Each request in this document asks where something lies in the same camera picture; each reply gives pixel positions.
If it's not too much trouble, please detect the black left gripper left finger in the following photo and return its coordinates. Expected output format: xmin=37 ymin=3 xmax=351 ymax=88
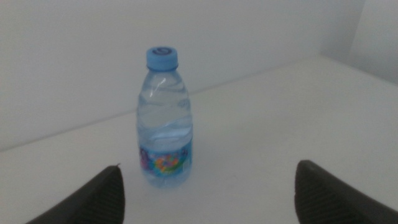
xmin=26 ymin=165 xmax=126 ymax=224

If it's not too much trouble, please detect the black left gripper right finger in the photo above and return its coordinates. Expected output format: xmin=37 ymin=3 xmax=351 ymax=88
xmin=294 ymin=160 xmax=398 ymax=224

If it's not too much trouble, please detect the clear blue-capped water bottle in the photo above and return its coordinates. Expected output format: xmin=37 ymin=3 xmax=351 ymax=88
xmin=136 ymin=46 xmax=194 ymax=189

